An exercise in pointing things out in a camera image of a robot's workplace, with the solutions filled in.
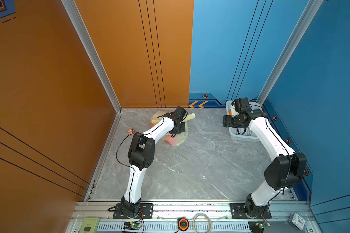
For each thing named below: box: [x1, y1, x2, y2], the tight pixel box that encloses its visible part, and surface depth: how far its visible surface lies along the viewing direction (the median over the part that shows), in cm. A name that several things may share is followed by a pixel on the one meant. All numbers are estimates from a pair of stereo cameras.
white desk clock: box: [288, 212, 307, 231], surface depth 71 cm
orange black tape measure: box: [176, 216, 190, 232], surface depth 69 cm
